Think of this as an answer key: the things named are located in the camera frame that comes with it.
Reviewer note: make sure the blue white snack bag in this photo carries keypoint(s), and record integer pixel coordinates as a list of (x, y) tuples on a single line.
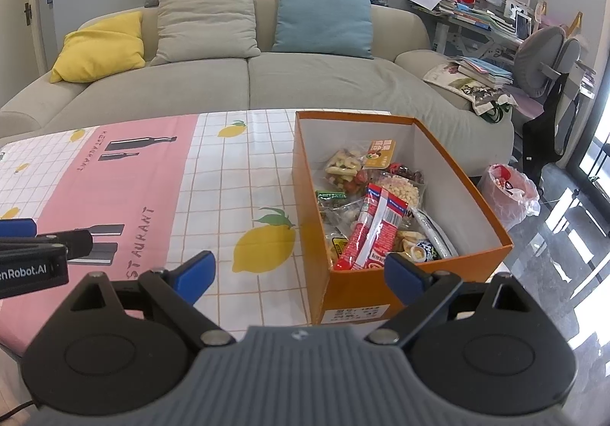
[(419, 249)]

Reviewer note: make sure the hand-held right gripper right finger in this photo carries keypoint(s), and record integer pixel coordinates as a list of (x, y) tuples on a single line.
[(405, 278)]

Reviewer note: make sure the tablet screen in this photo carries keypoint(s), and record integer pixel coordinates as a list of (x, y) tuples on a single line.
[(523, 26)]

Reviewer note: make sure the printed tote bag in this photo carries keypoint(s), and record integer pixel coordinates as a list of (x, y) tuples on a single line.
[(457, 83)]

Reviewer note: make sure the beige sofa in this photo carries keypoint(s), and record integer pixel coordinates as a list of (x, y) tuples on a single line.
[(190, 83)]

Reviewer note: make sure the green snack packet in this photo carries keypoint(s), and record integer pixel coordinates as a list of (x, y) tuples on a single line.
[(331, 195)]

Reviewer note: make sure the clear dried fruit chips bag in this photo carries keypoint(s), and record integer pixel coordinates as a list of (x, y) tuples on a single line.
[(340, 166)]

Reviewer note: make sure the grey office chair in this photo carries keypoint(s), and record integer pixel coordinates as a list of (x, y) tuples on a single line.
[(538, 54)]

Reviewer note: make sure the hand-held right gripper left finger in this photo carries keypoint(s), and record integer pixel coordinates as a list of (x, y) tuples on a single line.
[(195, 276)]

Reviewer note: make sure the trash bin with pink bag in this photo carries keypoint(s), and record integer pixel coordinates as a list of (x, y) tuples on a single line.
[(505, 202)]

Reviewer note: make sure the black clothing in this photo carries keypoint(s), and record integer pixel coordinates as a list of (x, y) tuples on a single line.
[(548, 130)]

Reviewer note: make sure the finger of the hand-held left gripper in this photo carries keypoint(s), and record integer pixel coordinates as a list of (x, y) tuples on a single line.
[(71, 242), (16, 228)]

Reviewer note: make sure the white puffs Milni bag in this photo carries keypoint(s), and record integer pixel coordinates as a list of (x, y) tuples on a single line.
[(402, 190)]

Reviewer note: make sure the beige pillow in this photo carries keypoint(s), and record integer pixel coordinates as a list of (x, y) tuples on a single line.
[(205, 26)]

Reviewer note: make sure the red sausage packet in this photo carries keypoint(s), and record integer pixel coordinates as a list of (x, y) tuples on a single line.
[(371, 226)]

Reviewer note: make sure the grey desk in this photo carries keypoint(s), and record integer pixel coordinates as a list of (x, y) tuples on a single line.
[(448, 33)]

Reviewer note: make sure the yellow pillow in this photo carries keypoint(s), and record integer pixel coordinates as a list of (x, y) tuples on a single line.
[(100, 49)]

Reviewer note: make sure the yellow snack packet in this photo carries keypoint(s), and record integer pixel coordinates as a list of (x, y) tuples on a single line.
[(337, 247)]

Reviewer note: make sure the stack of magazines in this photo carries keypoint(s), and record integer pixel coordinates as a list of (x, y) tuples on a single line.
[(486, 71)]

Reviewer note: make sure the pink checked lemon tablecloth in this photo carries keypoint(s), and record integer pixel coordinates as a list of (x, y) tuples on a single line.
[(214, 159)]

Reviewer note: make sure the orange cardboard box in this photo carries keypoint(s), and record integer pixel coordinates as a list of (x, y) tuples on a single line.
[(362, 297)]

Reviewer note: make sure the teal pillow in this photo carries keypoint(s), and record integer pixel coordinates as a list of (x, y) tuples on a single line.
[(324, 16)]

